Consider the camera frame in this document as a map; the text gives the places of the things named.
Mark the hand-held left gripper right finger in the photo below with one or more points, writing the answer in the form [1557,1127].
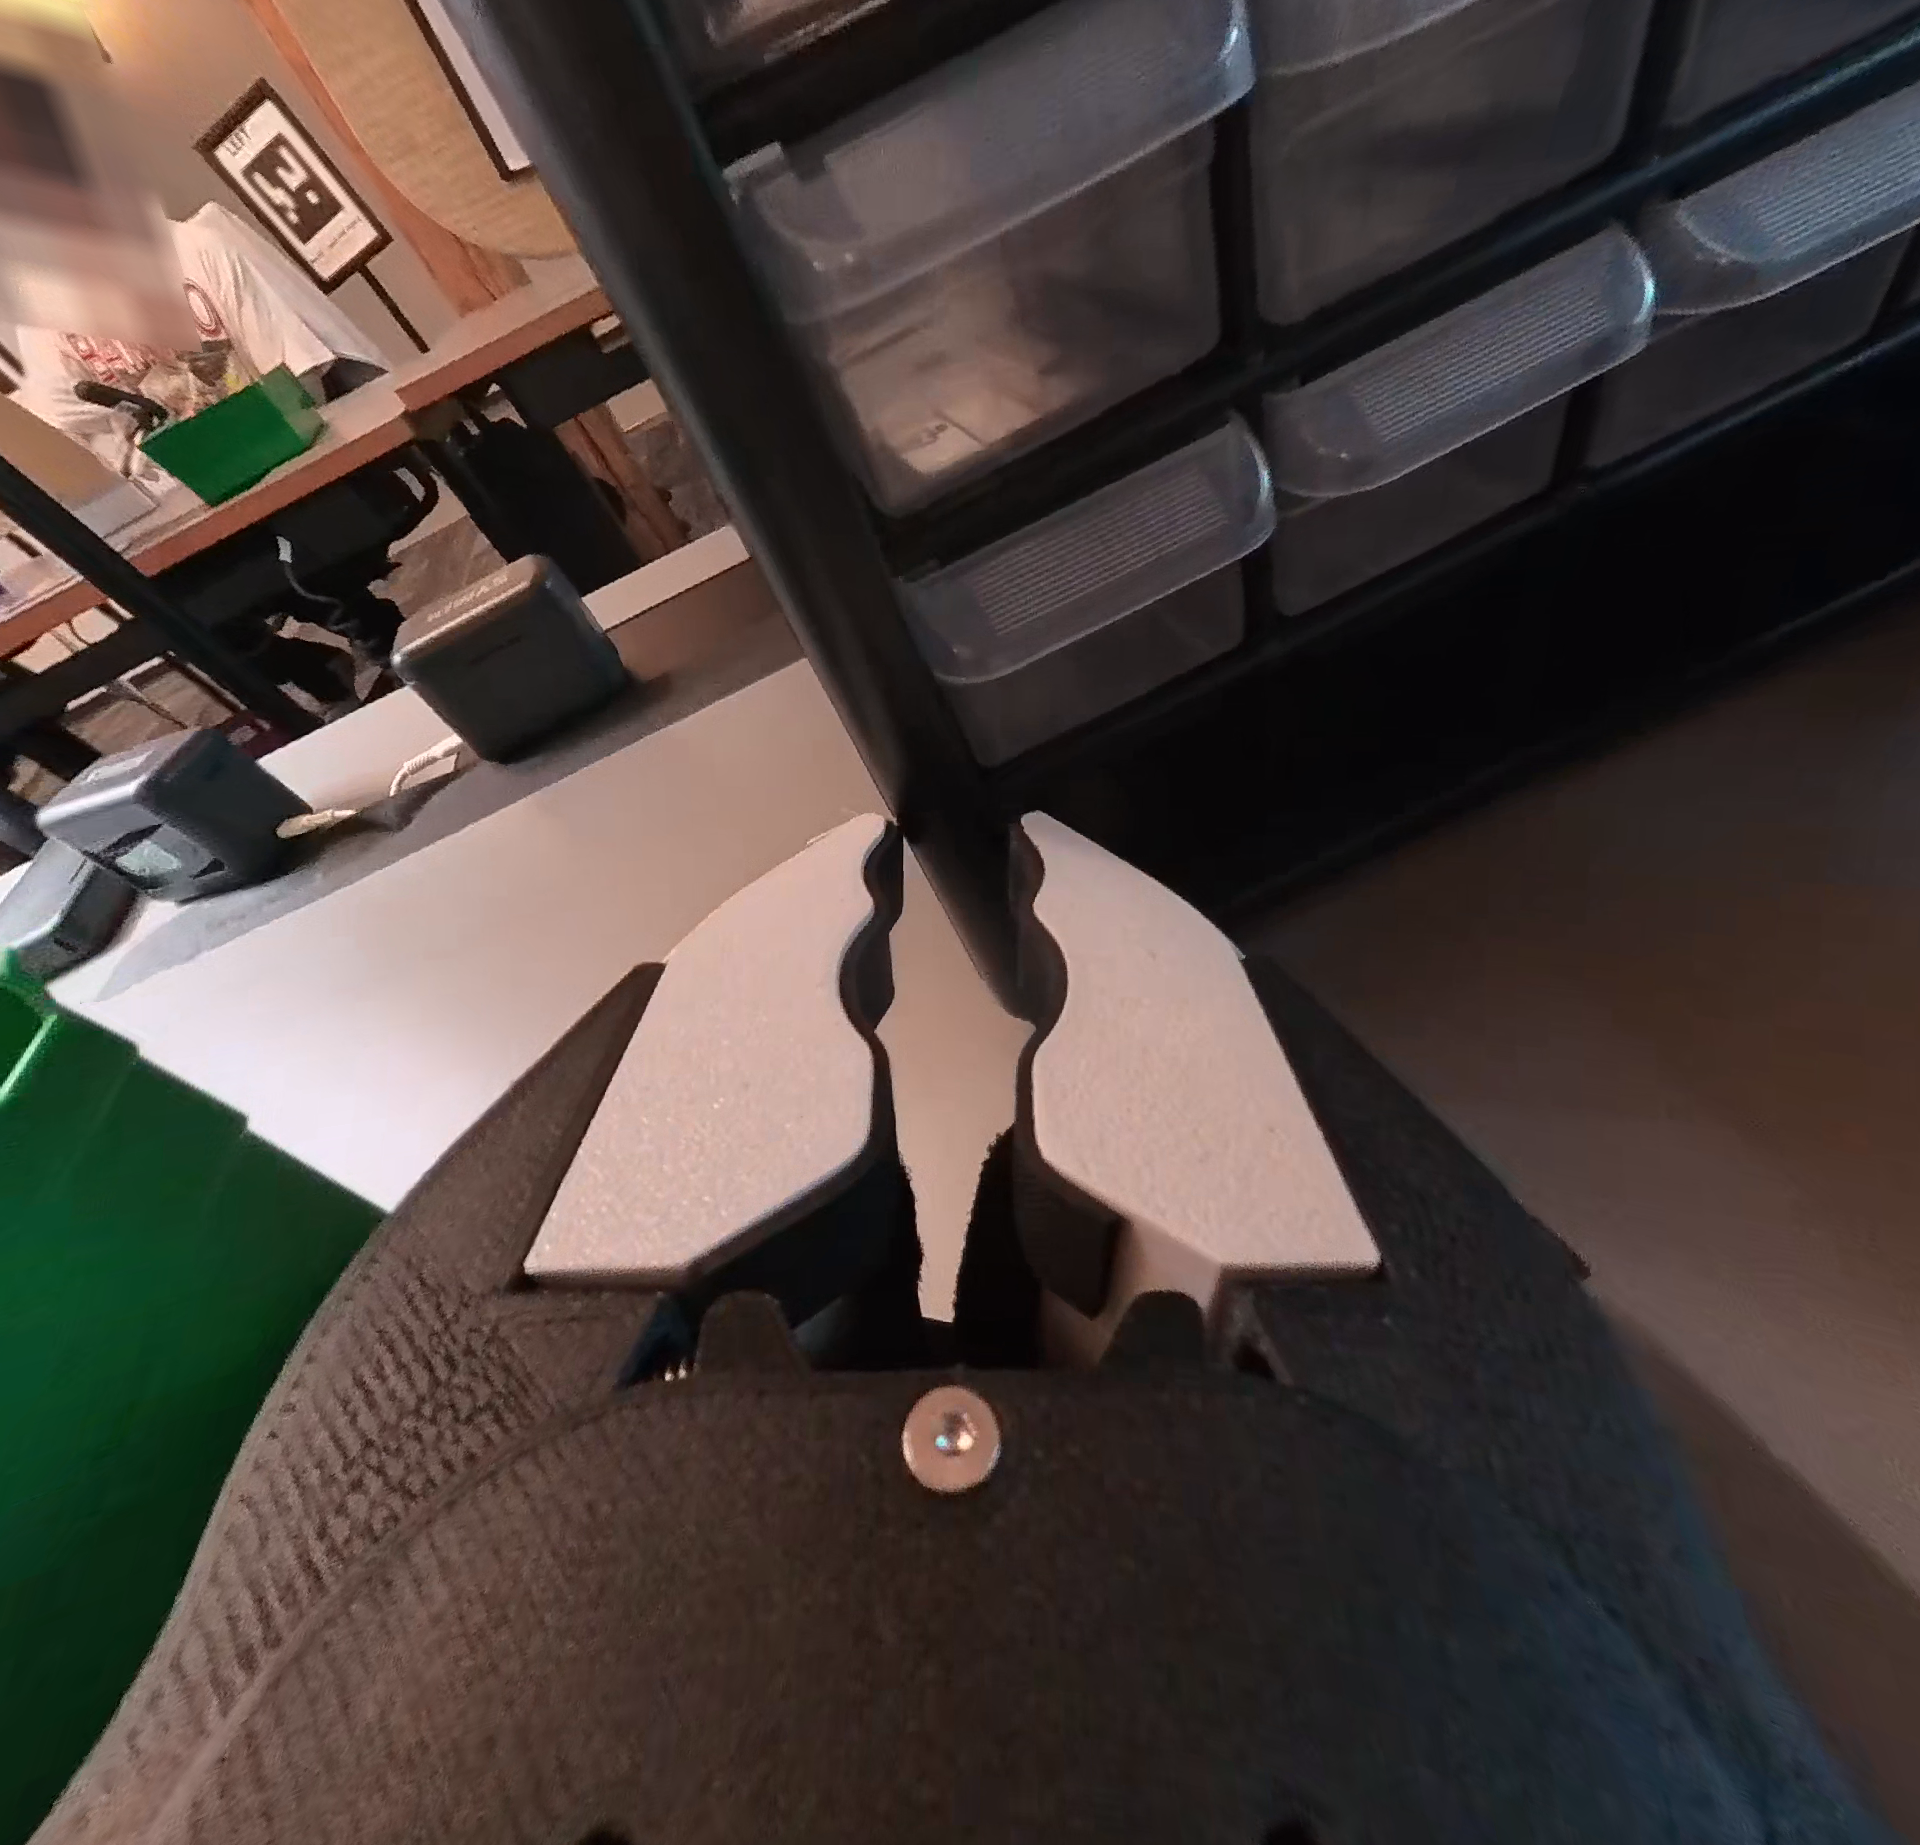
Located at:
[1187,1111]

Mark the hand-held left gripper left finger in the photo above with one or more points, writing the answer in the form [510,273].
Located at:
[707,1111]

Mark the black drawer cabinet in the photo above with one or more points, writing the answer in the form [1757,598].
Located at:
[887,676]

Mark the green plastic bin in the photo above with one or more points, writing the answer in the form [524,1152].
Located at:
[122,1350]

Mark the rows of clear cabinet drawers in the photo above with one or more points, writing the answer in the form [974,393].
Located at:
[1022,270]

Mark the black battery charger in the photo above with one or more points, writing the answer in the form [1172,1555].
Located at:
[165,810]

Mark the black office chair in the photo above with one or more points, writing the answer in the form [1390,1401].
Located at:
[345,585]

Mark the dark grey device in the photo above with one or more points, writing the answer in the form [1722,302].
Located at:
[60,900]

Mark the wooden desk in background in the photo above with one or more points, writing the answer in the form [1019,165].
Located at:
[242,501]

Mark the grey background table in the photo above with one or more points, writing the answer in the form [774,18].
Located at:
[510,352]

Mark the small green bin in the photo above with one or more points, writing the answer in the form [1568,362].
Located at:
[232,441]

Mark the black white tag sign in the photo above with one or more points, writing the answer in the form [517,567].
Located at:
[292,181]

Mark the beige woven board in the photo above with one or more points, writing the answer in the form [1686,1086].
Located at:
[375,90]

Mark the framed wall poster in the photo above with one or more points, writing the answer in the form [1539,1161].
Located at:
[438,0]

